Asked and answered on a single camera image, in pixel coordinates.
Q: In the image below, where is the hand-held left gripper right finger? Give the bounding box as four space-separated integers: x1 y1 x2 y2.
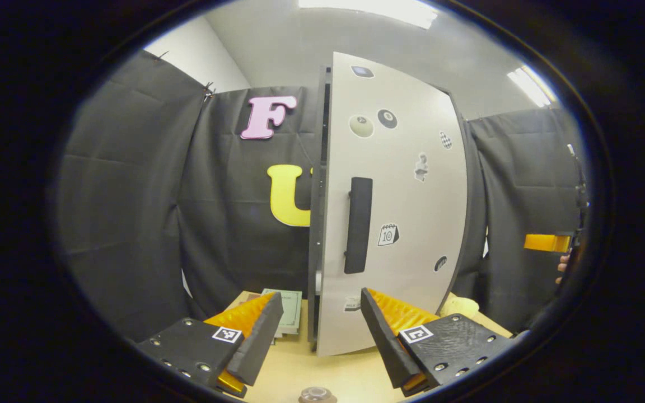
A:
360 287 517 398

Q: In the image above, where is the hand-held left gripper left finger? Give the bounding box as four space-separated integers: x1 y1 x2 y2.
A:
135 291 284 399

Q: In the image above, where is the grey cabinet door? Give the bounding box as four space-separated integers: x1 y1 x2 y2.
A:
316 52 468 357

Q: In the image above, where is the brown capped bottle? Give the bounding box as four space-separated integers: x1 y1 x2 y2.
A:
299 386 338 403

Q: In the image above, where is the black door handle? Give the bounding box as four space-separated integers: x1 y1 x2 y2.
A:
344 177 373 275

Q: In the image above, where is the black cabinet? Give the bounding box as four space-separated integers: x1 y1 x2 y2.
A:
307 66 488 353

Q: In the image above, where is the green book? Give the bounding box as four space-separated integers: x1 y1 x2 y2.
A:
261 288 303 335

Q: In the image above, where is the yellow bumpy ball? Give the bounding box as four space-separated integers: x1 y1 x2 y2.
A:
440 294 480 320

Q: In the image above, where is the black backdrop cloth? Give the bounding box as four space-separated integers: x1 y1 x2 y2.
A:
54 49 586 343

